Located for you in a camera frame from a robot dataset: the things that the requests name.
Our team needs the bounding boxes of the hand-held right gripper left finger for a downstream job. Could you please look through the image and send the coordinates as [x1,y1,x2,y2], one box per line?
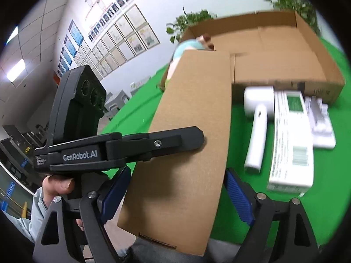
[33,166,132,263]

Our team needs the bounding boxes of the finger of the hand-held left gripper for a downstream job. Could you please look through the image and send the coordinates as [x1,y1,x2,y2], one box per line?
[106,126,205,166]

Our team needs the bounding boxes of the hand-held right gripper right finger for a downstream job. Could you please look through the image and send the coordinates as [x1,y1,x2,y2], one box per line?
[223,167,321,263]

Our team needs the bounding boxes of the white leaflet with green patch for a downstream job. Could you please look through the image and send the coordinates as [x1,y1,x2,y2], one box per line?
[267,90,314,194]

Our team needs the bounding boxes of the white hair dryer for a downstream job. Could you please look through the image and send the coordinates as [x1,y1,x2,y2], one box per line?
[244,86,275,174]

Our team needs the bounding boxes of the brown cardboard box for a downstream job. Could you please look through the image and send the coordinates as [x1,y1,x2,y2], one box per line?
[117,10,346,256]

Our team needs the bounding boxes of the person's left hand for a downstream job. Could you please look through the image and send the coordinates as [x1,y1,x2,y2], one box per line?
[42,175,75,198]

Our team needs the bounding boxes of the grey chair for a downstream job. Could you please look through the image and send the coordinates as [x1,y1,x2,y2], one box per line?
[106,89,130,121]

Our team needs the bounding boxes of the person's grey trousers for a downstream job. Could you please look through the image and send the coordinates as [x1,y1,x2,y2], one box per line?
[115,236,236,263]

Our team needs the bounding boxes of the ceiling light panel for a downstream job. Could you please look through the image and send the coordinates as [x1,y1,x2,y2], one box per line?
[5,26,20,44]
[7,60,26,82]

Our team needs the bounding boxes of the green tablecloth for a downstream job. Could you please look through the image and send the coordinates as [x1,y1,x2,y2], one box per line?
[100,37,351,255]

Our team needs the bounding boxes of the teal and pink stuffed toy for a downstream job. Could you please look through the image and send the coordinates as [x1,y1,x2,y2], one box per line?
[156,34,217,92]

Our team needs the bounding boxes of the green potted plant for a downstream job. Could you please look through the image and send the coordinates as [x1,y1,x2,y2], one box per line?
[166,7,217,44]
[265,0,321,36]

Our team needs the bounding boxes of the blue wall poster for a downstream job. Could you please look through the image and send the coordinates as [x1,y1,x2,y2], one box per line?
[57,56,70,73]
[64,35,78,59]
[68,20,84,47]

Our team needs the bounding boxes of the group of framed wall certificates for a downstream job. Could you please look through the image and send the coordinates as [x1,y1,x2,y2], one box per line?
[73,4,161,78]

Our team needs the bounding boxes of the row of small wall photos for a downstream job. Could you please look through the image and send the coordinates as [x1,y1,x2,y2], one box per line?
[88,0,168,41]

